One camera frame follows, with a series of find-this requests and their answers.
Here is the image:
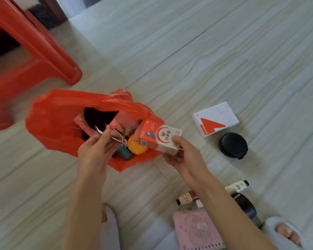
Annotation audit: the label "pink packet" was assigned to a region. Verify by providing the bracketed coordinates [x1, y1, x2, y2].
[110, 111, 139, 135]

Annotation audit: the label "dark door frame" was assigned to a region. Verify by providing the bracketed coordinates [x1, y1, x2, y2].
[37, 0, 69, 27]

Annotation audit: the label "person's right forearm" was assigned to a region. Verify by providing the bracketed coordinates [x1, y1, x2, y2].
[195, 177, 280, 250]

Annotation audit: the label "black bottle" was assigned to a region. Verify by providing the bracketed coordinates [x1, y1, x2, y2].
[231, 193, 263, 229]

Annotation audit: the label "red and white milk carton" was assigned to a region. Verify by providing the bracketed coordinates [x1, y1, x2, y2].
[134, 120, 183, 156]

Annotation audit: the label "metal scissors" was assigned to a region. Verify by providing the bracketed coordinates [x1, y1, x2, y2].
[95, 126, 129, 148]

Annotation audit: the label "person's left hand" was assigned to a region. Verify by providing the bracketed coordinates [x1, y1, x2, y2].
[78, 129, 120, 180]

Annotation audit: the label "red plastic stool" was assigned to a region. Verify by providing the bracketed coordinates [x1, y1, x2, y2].
[0, 0, 83, 131]

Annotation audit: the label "orange round fruit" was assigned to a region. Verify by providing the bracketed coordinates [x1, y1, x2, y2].
[127, 134, 149, 155]

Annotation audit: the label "teal tube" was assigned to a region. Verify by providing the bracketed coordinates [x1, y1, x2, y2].
[113, 148, 133, 161]

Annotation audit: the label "person's right hand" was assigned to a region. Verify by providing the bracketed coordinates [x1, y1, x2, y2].
[163, 136, 215, 187]

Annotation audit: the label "white box with red triangle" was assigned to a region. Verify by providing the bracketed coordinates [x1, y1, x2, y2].
[193, 102, 239, 138]

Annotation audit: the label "person's right foot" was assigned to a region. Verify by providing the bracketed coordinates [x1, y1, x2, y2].
[275, 223, 303, 248]

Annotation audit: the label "pink spiral notebook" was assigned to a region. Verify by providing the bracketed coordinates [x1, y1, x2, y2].
[172, 208, 226, 250]

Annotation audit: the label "person's left forearm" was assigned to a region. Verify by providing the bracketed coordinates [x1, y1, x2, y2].
[61, 176, 108, 250]

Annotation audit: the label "dark fuzzy mat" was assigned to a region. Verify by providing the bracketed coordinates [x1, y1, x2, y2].
[28, 4, 53, 30]

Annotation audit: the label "white slipper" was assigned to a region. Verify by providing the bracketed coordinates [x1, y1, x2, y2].
[101, 203, 121, 250]
[262, 216, 313, 250]

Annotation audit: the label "small brown bottle red label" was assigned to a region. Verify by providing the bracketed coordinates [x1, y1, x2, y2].
[176, 190, 200, 206]

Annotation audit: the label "cream tube with black cap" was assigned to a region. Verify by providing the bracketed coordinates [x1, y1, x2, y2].
[224, 180, 250, 194]

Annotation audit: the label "red plastic bag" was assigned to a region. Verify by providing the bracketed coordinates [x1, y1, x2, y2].
[26, 89, 165, 173]

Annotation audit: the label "black round zip case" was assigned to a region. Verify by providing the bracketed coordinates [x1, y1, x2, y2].
[219, 132, 248, 160]

